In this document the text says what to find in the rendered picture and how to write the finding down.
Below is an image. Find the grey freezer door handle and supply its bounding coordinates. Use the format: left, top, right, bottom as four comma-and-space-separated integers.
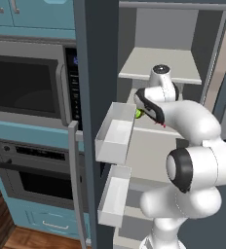
67, 120, 88, 249

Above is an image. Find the silver microwave oven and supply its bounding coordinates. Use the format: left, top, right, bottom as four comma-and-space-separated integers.
0, 38, 84, 131

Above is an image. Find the dark grey fridge cabinet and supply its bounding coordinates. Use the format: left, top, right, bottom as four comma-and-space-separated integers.
116, 0, 226, 249

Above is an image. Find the teal drawer front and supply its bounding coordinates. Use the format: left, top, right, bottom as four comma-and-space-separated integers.
20, 206, 92, 241

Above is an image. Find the green round food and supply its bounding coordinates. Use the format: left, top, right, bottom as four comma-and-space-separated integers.
135, 108, 145, 120

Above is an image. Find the silver built-in oven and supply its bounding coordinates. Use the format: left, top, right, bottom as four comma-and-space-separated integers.
0, 137, 90, 213

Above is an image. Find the white door bin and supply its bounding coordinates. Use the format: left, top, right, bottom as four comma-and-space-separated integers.
94, 101, 138, 165
96, 164, 132, 229

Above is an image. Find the silver drawer handle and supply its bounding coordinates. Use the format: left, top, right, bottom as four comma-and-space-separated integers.
41, 220, 70, 231

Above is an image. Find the dark grey freezer door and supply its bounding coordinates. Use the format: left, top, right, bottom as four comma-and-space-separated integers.
73, 0, 120, 249

